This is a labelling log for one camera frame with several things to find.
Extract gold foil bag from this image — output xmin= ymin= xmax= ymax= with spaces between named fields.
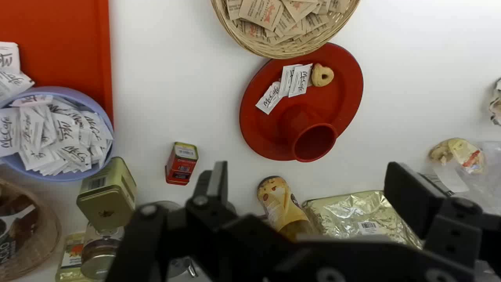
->
xmin=301 ymin=188 xmax=424 ymax=250

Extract pile of white sugar packets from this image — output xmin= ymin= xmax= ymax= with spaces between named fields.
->
xmin=0 ymin=92 xmax=114 ymax=177

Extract yellow green packet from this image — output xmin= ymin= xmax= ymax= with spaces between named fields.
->
xmin=55 ymin=232 xmax=96 ymax=282

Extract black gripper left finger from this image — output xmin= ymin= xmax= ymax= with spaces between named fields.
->
xmin=185 ymin=160 xmax=240 ymax=235

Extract crumpled printed wrapper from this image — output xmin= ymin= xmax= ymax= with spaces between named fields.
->
xmin=489 ymin=77 xmax=501 ymax=127

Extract blue bowl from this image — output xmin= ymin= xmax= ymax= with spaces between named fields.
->
xmin=0 ymin=84 xmax=116 ymax=183

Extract heart shaped cookie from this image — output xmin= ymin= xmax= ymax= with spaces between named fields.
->
xmin=310 ymin=62 xmax=337 ymax=89

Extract light woven basket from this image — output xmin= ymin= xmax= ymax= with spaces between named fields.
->
xmin=210 ymin=0 xmax=363 ymax=61

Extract clear plastic food bag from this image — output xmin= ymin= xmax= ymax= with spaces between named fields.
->
xmin=428 ymin=136 xmax=501 ymax=210

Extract amber syrup bottle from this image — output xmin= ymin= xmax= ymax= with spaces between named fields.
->
xmin=255 ymin=174 xmax=315 ymax=241

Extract loose white sugar packets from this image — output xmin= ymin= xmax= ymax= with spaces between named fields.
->
xmin=0 ymin=40 xmax=36 ymax=102

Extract dark woven basket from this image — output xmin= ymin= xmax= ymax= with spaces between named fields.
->
xmin=0 ymin=178 xmax=63 ymax=282

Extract glass jar with metal lid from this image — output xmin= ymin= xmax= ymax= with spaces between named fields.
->
xmin=80 ymin=235 xmax=122 ymax=280

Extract red plastic plate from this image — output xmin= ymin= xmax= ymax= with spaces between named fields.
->
xmin=238 ymin=42 xmax=365 ymax=163

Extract green tin box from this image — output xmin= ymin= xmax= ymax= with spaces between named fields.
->
xmin=75 ymin=155 xmax=139 ymax=235

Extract red plastic cup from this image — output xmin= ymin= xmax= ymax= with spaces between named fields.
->
xmin=280 ymin=100 xmax=340 ymax=163

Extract pile of beige paper packets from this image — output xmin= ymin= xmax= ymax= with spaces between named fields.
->
xmin=224 ymin=0 xmax=354 ymax=45

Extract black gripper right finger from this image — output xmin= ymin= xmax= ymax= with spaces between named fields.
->
xmin=382 ymin=160 xmax=485 ymax=258

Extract white sugar packet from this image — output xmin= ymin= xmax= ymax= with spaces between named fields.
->
xmin=279 ymin=62 xmax=301 ymax=98
xmin=288 ymin=62 xmax=315 ymax=98
xmin=255 ymin=80 xmax=284 ymax=116

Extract small red tin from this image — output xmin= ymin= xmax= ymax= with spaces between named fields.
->
xmin=165 ymin=141 xmax=201 ymax=186

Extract orange tray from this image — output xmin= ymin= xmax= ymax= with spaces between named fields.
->
xmin=0 ymin=0 xmax=114 ymax=124

